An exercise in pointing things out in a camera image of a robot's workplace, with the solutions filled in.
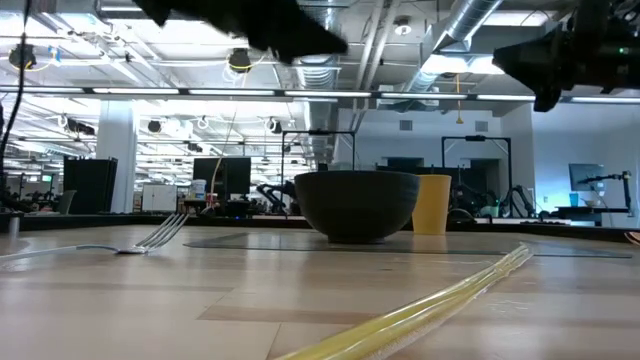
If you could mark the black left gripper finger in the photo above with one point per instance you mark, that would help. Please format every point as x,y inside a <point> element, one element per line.
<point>310,45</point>

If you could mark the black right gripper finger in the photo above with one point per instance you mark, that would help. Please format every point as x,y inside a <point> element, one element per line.
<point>547,95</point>
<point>520,57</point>

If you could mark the thin yellow plastic stick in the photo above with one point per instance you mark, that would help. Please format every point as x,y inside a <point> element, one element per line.
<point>425,310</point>

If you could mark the black background robot arm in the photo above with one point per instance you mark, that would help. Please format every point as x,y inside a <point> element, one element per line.
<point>272,196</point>
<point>520,200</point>

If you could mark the long light bar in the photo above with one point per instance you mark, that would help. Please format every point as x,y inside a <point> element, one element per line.
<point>325,93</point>

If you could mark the yellow cup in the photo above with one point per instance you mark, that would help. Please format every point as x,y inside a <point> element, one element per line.
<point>432,205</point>

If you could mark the black bowl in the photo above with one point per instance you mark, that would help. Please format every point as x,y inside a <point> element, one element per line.
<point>355,205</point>

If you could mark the white container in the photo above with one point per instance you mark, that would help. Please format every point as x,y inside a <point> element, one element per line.
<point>198,189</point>

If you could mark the white building pillar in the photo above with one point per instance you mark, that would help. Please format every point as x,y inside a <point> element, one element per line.
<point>117,155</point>

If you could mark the white cabinet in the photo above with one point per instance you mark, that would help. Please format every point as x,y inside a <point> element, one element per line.
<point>159,197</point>

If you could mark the grey placemat with dark border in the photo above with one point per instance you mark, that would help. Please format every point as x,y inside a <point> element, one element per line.
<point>250,242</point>

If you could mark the black cabinet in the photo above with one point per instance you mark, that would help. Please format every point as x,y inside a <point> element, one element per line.
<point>90,185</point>

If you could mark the silver air duct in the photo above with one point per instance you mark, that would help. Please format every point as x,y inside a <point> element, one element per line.
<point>465,20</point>

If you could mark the black rig frame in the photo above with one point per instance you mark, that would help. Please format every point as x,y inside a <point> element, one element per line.
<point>283,160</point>
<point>509,165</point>

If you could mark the wall monitor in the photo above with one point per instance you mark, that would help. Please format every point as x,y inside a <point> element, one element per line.
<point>586,176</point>

